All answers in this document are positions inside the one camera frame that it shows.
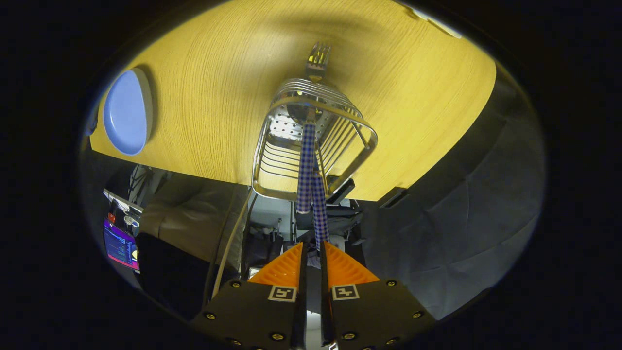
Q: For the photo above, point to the beige padded chair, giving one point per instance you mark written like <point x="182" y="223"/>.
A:
<point x="194" y="218"/>

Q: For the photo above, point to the white divided seasoning dish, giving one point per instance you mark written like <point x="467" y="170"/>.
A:
<point x="442" y="26"/>

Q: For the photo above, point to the black table clamp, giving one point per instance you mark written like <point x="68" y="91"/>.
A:
<point x="393" y="197"/>
<point x="341" y="190"/>

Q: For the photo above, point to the blue round plate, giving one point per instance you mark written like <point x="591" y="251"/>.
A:
<point x="126" y="112"/>

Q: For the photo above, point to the lit computer screen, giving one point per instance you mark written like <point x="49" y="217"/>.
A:
<point x="119" y="245"/>

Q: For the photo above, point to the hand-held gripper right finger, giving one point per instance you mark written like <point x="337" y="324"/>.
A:
<point x="324" y="301"/>

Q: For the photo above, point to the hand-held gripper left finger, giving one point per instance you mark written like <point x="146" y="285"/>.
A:
<point x="301" y="311"/>

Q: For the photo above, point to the white side table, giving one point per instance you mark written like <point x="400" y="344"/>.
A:
<point x="121" y="201"/>

